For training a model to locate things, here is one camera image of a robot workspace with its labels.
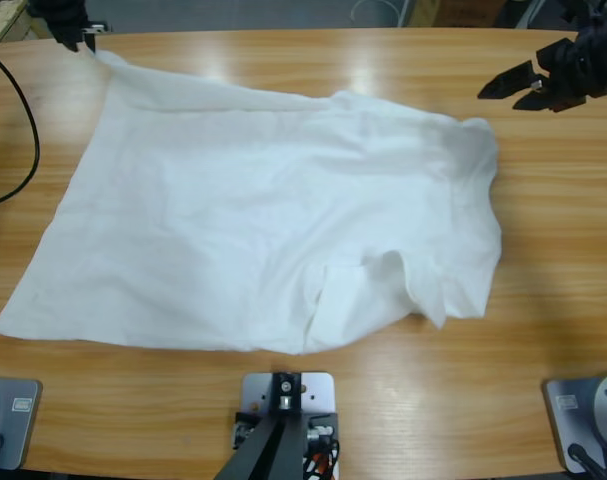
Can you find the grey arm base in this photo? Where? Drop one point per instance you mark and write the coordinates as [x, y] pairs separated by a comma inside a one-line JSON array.
[[13, 425], [568, 415]]

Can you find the white T-shirt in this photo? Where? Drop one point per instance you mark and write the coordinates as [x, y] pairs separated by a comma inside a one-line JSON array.
[[258, 200]]

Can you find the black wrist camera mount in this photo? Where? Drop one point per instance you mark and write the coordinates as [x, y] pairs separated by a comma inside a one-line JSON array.
[[593, 12]]

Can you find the grey metal stand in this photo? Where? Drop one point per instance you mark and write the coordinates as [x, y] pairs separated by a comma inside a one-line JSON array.
[[528, 12]]

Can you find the dark post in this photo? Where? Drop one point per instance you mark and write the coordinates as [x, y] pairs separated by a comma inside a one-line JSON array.
[[275, 450]]

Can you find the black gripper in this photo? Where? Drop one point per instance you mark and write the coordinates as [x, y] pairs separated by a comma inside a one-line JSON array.
[[583, 65], [63, 15]]

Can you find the light brown cardboard box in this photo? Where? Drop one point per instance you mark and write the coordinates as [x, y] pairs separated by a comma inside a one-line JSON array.
[[423, 12]]

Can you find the dark brown cardboard box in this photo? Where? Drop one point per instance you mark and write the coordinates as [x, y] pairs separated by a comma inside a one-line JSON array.
[[465, 10]]

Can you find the light wooden pallet stack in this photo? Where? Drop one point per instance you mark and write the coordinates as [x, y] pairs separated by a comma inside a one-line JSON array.
[[3, 20]]

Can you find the white mount block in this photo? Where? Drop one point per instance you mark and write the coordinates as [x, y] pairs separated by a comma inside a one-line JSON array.
[[318, 395]]

